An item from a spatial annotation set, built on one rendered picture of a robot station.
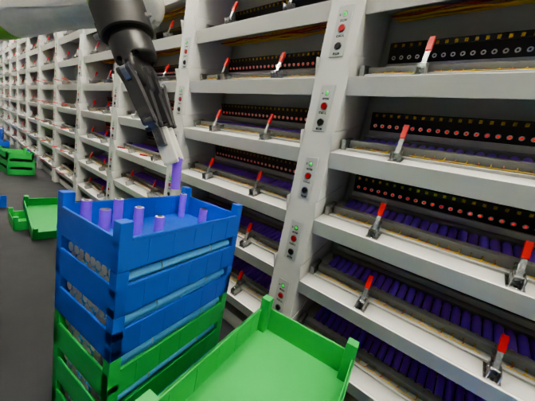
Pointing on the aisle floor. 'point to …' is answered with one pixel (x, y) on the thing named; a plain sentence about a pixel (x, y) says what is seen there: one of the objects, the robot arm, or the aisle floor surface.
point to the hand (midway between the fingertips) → (168, 146)
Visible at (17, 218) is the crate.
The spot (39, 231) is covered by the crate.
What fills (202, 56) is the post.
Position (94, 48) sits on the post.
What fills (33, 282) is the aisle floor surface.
